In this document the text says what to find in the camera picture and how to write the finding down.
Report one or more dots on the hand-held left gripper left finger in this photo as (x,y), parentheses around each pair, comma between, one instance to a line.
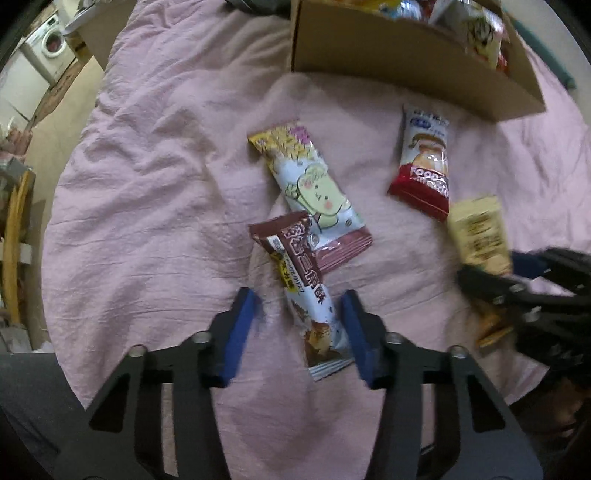
(240,332)

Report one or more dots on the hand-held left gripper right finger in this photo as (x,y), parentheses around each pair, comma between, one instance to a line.
(360,332)

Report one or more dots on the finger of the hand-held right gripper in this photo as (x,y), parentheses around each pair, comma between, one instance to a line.
(489,286)
(531,264)

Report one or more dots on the cream yellow snack packet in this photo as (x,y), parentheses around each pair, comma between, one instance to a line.
(480,235)

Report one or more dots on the brown chocolate snack packet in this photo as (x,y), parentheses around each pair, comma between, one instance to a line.
(300,258)

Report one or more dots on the red pudding snack packet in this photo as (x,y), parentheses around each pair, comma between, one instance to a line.
(425,175)

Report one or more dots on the pastel cartoon snack packet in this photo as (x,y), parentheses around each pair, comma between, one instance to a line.
(314,194)

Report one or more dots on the brown cardboard box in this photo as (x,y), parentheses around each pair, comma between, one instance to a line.
(392,60)

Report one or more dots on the person's grey pants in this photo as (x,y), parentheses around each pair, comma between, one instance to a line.
(32,406)

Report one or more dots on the wooden chair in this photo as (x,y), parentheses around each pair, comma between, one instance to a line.
(16,230)

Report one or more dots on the brown rug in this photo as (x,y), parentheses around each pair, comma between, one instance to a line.
(60,94)

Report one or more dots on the dark grey garment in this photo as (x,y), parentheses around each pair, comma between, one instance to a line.
(258,5)

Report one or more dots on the grey storage bin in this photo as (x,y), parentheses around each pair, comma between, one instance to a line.
(106,32)

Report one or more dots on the white cabinet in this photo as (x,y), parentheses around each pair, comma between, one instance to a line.
(18,87)

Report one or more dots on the white washing machine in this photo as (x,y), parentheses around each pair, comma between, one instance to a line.
(51,46)

